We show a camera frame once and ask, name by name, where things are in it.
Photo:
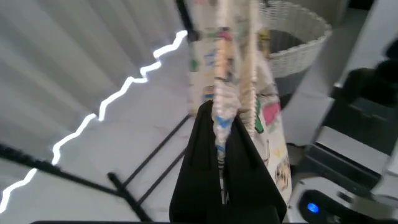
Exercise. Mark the black clothes rack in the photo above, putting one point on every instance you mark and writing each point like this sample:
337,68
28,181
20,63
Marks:
31,161

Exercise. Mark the white curtain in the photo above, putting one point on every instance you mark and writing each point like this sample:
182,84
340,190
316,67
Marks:
62,62

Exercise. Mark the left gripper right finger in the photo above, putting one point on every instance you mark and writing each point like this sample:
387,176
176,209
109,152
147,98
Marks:
248,180

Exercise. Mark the white laundry basket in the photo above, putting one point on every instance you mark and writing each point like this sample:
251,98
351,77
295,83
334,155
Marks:
298,59

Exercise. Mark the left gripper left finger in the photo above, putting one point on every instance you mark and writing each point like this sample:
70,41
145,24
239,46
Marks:
196,174

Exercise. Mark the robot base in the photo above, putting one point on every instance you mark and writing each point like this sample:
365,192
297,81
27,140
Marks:
342,205

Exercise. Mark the cream printed garment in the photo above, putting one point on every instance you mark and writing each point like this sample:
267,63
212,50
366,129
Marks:
202,77

